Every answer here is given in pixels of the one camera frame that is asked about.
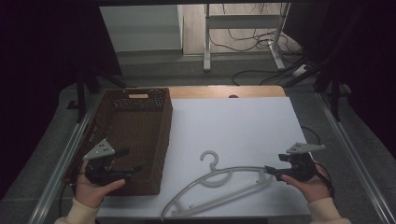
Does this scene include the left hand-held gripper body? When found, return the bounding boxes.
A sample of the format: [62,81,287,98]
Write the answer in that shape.
[82,138,133,187]

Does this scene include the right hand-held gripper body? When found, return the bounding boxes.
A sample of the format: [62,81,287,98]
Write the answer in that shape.
[279,142,327,183]

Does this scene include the brown woven basket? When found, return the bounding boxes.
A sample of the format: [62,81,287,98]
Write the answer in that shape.
[62,87,174,197]

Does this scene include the white plastic clothes hanger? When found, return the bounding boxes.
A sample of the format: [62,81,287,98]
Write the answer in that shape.
[160,150,276,220]

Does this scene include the person's left hand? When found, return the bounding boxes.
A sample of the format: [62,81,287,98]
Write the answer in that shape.
[74,160,127,209]

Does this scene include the person's right hand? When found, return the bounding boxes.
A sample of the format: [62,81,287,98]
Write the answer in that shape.
[279,160,332,203]

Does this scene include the white sheet table cover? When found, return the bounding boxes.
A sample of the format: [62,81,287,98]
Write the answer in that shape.
[96,96,312,218]

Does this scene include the black stand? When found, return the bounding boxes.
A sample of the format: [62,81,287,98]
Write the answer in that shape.
[66,59,129,123]
[313,62,353,122]

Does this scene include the white power strip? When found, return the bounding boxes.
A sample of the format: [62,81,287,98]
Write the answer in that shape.
[291,63,308,78]

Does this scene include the white cabinet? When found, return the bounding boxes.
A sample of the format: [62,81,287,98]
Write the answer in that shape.
[99,4,185,53]

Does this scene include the right hand-held gripper cable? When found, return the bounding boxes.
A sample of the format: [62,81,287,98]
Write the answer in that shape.
[314,161,336,200]

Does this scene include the black floor cables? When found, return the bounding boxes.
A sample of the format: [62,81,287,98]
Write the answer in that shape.
[207,3,325,87]

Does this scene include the white metal desk frame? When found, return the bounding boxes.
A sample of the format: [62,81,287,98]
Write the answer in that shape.
[203,3,291,73]

